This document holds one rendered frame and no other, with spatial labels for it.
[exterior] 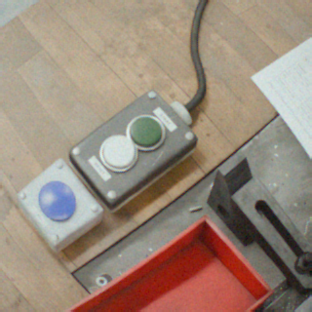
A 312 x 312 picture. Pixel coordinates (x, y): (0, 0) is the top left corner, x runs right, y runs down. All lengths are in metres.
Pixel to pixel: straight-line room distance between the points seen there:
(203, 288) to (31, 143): 0.23
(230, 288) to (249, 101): 0.21
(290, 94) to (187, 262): 0.22
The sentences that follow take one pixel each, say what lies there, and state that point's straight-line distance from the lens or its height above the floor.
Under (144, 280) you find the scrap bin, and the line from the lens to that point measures 0.99.
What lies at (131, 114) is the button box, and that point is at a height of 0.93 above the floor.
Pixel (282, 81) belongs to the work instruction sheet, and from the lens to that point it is 1.09.
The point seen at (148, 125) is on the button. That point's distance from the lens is 1.01.
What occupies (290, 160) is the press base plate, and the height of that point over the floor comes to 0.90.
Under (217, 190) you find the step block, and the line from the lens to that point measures 0.97.
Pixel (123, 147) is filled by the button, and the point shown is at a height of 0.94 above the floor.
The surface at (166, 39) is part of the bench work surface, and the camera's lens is 1.09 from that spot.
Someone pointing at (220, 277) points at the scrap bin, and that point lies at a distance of 1.00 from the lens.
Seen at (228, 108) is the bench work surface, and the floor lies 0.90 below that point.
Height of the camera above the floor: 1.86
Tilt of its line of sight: 68 degrees down
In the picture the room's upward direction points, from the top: 10 degrees clockwise
